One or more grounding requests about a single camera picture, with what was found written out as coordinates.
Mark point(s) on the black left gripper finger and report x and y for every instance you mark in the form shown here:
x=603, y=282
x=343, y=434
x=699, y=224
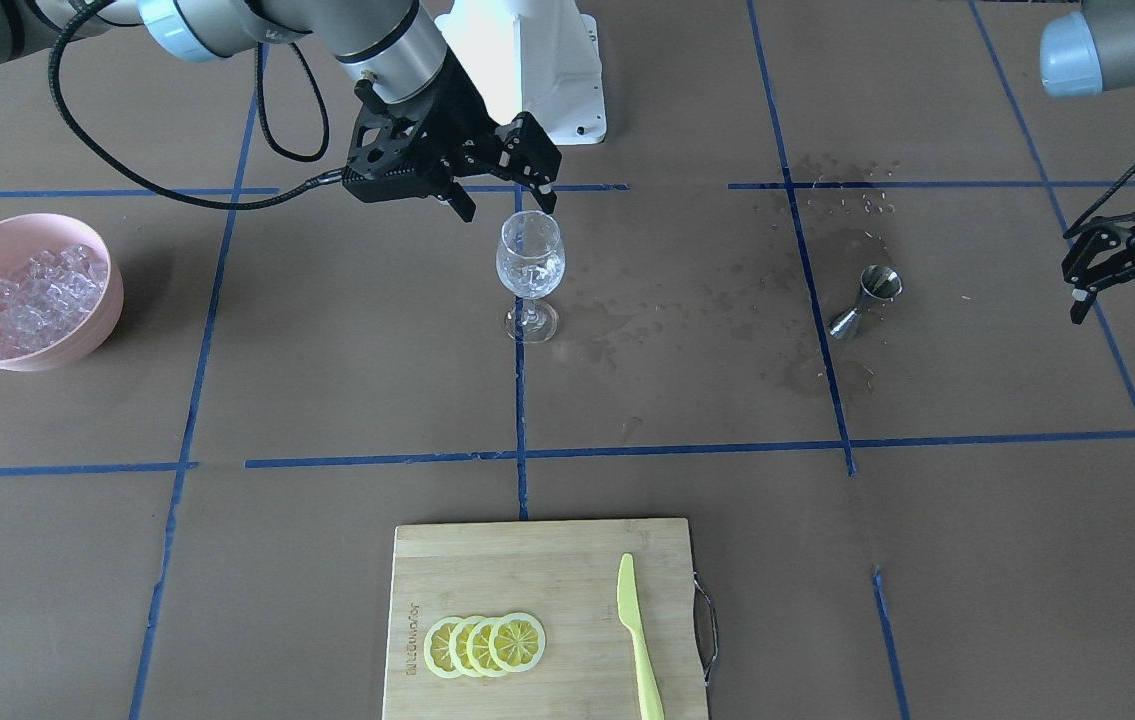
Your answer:
x=1084, y=299

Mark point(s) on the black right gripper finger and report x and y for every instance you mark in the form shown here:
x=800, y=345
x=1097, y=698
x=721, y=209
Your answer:
x=540, y=183
x=459, y=200

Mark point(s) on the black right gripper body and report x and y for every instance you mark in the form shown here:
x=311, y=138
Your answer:
x=464, y=112

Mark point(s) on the steel cocktail jigger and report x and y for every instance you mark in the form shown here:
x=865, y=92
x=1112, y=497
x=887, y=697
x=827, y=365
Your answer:
x=877, y=284

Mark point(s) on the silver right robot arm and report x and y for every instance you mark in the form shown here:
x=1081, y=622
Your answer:
x=396, y=42

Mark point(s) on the clear wine glass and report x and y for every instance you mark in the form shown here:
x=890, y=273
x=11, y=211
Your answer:
x=530, y=263

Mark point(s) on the clear ice cubes pile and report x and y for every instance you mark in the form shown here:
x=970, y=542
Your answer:
x=48, y=296

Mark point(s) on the bamboo cutting board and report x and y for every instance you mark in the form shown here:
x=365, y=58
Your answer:
x=565, y=574

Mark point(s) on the pink bowl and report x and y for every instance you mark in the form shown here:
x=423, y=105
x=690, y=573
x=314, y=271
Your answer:
x=23, y=236

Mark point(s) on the yellow plastic knife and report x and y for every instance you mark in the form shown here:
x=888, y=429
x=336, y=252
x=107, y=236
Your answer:
x=649, y=702

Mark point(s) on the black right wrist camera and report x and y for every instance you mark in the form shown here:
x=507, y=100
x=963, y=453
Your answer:
x=388, y=160

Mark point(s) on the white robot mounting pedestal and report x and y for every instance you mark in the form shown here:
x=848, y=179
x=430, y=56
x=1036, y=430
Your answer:
x=536, y=56

